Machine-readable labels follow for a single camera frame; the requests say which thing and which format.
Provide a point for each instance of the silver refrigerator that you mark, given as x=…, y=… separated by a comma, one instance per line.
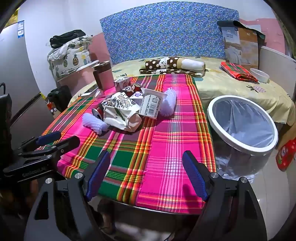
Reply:
x=30, y=114

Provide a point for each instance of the black clothing on bundle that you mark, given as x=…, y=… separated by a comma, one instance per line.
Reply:
x=59, y=41

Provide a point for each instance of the pink storage box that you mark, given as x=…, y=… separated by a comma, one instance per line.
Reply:
x=79, y=78

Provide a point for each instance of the cardboard bedding box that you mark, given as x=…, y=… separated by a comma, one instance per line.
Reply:
x=241, y=43

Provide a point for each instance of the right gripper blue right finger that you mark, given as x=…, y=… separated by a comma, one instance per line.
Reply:
x=198, y=174

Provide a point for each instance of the folded red plaid cloth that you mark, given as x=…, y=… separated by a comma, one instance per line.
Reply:
x=238, y=72

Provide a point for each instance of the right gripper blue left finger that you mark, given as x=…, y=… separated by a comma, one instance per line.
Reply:
x=95, y=174

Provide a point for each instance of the pink brown milk carton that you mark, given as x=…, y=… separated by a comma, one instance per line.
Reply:
x=121, y=83

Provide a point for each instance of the white round trash bin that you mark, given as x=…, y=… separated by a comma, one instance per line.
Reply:
x=233, y=158

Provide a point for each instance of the pineapple print bedding bundle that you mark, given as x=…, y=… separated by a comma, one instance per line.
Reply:
x=71, y=56

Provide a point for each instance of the pink brown tumbler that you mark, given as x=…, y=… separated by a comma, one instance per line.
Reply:
x=103, y=75

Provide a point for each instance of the pink plaid tablecloth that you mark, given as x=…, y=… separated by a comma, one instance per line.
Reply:
x=146, y=167

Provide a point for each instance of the purple milk carton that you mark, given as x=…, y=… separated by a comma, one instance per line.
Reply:
x=149, y=101

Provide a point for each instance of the red detergent bottle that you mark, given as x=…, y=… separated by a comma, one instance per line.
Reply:
x=286, y=155

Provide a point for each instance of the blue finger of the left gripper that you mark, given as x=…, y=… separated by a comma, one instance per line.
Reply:
x=64, y=146
x=49, y=138

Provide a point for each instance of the blue floral headboard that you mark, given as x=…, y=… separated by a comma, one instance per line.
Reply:
x=172, y=28

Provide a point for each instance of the patterned paper cup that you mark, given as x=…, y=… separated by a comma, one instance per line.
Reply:
x=121, y=112

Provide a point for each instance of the black bag on floor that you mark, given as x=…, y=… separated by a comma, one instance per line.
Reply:
x=61, y=97

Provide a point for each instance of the translucent trash bag liner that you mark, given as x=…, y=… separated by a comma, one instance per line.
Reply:
x=244, y=122

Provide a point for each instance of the yellow bed sheet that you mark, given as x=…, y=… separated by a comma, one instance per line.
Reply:
x=270, y=96

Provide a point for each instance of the brown polka dot blanket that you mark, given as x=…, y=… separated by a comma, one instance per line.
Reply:
x=174, y=65

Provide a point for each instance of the white plastic bowl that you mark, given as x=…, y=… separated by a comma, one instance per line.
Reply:
x=259, y=75

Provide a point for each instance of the red soda can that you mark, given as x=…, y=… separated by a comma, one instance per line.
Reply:
x=132, y=89

